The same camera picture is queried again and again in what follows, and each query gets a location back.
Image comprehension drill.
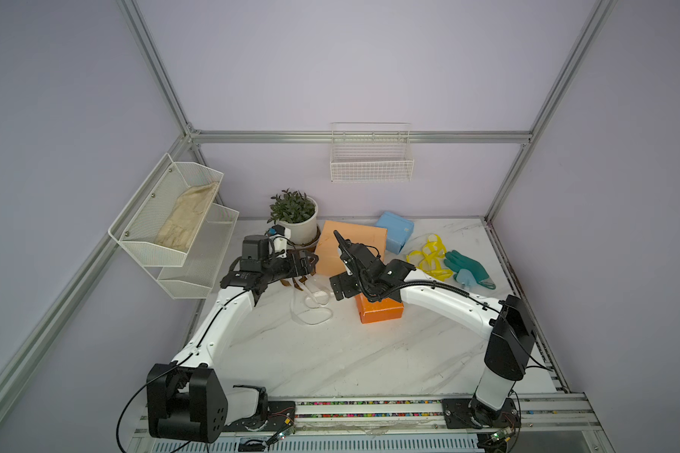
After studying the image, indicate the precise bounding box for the tan gift box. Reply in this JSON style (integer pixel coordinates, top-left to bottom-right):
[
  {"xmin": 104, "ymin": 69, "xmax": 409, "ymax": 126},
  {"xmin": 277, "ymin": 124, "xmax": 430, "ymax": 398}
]
[{"xmin": 314, "ymin": 220, "xmax": 389, "ymax": 279}]

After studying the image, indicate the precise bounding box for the orange gift box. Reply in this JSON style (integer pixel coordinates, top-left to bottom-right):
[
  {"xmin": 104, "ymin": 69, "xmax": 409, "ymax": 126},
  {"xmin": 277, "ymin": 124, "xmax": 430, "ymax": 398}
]
[{"xmin": 355, "ymin": 294, "xmax": 404, "ymax": 324}]

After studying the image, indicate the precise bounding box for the white ribbon bow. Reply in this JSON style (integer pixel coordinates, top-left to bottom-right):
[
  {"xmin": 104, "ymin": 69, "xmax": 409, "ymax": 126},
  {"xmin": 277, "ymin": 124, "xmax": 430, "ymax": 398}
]
[{"xmin": 290, "ymin": 276, "xmax": 334, "ymax": 327}]

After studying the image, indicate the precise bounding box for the light blue gift box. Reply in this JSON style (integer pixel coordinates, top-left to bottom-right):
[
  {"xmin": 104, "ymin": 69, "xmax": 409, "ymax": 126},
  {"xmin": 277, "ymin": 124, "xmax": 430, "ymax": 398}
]
[{"xmin": 375, "ymin": 211, "xmax": 415, "ymax": 254}]

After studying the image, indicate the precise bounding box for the yellow ribbon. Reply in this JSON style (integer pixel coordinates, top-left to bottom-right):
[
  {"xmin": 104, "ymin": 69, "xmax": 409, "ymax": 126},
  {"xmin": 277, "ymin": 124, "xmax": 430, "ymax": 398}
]
[{"xmin": 405, "ymin": 234, "xmax": 453, "ymax": 281}]

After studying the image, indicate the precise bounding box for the brown ribbon bow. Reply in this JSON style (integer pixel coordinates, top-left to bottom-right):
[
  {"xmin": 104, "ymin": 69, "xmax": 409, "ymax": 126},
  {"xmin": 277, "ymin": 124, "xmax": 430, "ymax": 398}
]
[{"xmin": 280, "ymin": 277, "xmax": 307, "ymax": 291}]

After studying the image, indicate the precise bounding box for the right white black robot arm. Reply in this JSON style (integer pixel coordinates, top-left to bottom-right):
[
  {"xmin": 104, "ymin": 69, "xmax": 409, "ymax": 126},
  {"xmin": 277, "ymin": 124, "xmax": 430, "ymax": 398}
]
[{"xmin": 330, "ymin": 230, "xmax": 536, "ymax": 416}]

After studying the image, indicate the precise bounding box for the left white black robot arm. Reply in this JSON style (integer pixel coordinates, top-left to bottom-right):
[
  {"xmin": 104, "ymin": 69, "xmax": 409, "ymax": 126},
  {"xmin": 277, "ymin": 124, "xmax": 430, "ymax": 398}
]
[{"xmin": 145, "ymin": 235, "xmax": 319, "ymax": 444}]

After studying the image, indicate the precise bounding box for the potted green plant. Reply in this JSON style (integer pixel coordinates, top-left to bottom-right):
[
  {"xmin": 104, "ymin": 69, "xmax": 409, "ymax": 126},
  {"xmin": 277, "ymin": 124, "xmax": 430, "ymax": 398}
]
[{"xmin": 268, "ymin": 189, "xmax": 318, "ymax": 245}]

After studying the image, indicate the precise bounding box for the beige cloth in shelf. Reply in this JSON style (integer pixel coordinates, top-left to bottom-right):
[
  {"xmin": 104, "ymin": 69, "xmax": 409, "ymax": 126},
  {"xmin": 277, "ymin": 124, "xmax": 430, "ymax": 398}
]
[{"xmin": 155, "ymin": 182, "xmax": 219, "ymax": 253}]

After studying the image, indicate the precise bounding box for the white two-tier mesh shelf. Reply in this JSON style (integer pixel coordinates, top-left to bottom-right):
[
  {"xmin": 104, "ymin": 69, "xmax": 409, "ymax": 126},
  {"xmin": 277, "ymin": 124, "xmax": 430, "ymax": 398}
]
[{"xmin": 108, "ymin": 154, "xmax": 239, "ymax": 299}]

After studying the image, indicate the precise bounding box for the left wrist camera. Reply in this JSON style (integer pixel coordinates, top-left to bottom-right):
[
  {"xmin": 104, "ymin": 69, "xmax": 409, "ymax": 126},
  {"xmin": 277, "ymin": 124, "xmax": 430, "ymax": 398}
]
[{"xmin": 266, "ymin": 225, "xmax": 294, "ymax": 259}]

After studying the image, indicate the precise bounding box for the white wire wall basket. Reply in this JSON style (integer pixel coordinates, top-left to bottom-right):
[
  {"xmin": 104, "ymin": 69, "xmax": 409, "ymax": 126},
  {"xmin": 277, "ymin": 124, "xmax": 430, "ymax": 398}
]
[{"xmin": 330, "ymin": 122, "xmax": 415, "ymax": 183}]

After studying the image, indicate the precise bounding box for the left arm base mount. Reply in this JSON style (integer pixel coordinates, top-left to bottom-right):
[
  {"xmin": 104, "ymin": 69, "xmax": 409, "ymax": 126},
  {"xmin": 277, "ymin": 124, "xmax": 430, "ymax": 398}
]
[{"xmin": 215, "ymin": 385, "xmax": 297, "ymax": 432}]

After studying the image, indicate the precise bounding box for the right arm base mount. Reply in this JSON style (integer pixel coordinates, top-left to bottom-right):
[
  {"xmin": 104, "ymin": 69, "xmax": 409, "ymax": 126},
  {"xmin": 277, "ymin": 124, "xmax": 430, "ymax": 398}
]
[{"xmin": 441, "ymin": 398, "xmax": 519, "ymax": 430}]

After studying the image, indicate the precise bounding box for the aluminium frame rail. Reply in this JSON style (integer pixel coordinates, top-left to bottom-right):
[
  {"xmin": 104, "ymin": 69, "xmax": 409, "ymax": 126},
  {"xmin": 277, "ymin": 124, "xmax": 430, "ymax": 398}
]
[{"xmin": 133, "ymin": 393, "xmax": 602, "ymax": 438}]

